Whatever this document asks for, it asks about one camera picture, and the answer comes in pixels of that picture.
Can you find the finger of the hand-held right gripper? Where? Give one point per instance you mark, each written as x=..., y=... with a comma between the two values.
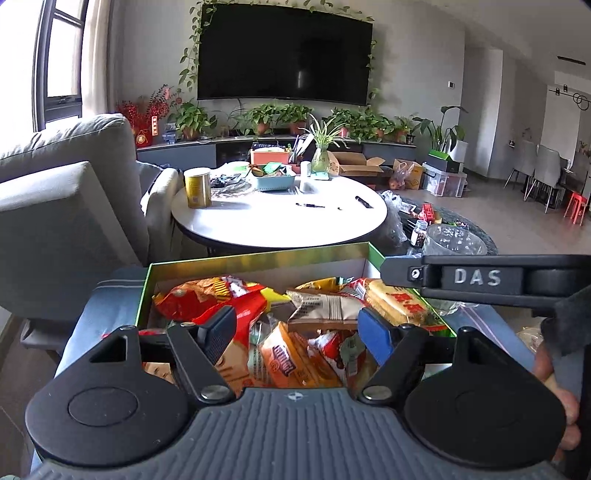
x=471, y=277

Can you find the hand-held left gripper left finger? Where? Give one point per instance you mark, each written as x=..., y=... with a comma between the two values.
x=221, y=330

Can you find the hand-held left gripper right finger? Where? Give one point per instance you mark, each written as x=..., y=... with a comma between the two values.
x=376, y=332

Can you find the yellow red biscuit packet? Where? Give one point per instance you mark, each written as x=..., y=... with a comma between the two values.
x=401, y=302

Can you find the red cracker packet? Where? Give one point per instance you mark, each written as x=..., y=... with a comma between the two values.
x=198, y=295

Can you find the red noodle snack packet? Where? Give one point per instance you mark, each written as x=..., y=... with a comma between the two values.
x=334, y=350

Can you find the beige snack packet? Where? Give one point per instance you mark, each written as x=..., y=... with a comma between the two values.
x=323, y=307

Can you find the green cardboard box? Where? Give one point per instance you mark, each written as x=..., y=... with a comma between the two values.
x=258, y=265

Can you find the yellow green snack packet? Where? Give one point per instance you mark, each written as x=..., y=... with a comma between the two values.
x=318, y=284

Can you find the orange biscuit packet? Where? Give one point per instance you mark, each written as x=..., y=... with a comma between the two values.
x=291, y=360

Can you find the person's right hand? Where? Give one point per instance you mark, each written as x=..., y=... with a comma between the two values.
x=568, y=415

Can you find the dark round table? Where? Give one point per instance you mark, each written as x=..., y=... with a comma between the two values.
x=485, y=240

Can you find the glass mug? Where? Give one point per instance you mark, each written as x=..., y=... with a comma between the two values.
x=452, y=240

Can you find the small spice jar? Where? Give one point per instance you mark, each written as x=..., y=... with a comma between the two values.
x=419, y=235

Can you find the clear plastic bag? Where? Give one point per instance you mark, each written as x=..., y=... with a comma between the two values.
x=392, y=221

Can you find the clear storage box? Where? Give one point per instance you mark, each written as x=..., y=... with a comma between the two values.
x=443, y=182

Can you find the round white table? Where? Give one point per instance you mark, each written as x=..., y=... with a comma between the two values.
x=277, y=221

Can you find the red stool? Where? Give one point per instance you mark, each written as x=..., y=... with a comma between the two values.
x=576, y=207

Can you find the dining chairs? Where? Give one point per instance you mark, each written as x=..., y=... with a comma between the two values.
x=540, y=170

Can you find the blue striped tablecloth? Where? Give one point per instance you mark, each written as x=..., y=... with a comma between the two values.
x=92, y=314

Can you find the yellow can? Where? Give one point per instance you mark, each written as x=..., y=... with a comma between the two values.
x=197, y=189

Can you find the black pen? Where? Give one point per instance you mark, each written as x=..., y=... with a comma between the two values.
x=310, y=205

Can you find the tall plant in white planter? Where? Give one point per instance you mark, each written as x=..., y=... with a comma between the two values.
x=445, y=134

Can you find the blue plastic basket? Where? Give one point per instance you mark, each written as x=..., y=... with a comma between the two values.
x=272, y=182

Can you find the open cardboard box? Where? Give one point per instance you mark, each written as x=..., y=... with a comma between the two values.
x=355, y=164

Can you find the orange box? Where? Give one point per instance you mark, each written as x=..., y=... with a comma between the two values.
x=270, y=158

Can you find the television console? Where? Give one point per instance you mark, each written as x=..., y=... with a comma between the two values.
x=184, y=154

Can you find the spider plant in vase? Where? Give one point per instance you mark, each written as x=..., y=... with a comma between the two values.
x=323, y=147

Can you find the grey armchair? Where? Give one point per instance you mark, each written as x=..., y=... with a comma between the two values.
x=60, y=207

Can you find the black ceiling lamp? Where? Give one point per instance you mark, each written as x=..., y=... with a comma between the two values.
x=577, y=98

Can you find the row of potted plants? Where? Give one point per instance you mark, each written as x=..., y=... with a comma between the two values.
x=194, y=120

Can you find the red festive decoration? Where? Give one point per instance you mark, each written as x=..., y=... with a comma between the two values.
x=145, y=120

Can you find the ivy vine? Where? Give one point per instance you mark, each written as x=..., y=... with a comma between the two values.
x=189, y=50

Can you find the beige curtain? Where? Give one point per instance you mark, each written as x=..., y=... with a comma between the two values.
x=99, y=55

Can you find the dark framed window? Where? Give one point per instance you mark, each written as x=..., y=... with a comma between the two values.
x=60, y=60

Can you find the wall television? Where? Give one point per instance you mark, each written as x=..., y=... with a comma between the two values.
x=286, y=50

